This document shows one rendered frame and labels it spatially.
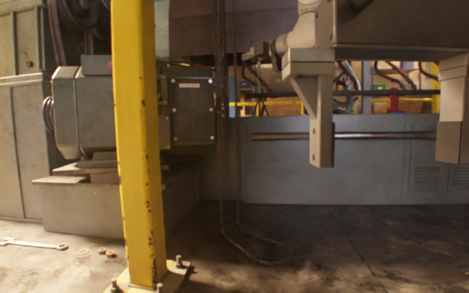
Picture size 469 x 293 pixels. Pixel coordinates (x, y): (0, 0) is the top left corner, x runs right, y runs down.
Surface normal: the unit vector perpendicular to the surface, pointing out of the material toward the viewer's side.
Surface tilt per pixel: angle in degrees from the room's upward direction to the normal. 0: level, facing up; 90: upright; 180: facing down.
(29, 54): 90
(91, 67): 90
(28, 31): 90
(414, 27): 90
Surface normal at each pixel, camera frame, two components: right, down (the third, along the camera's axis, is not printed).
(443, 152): -1.00, 0.02
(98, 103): 0.21, 0.09
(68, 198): -0.14, 0.10
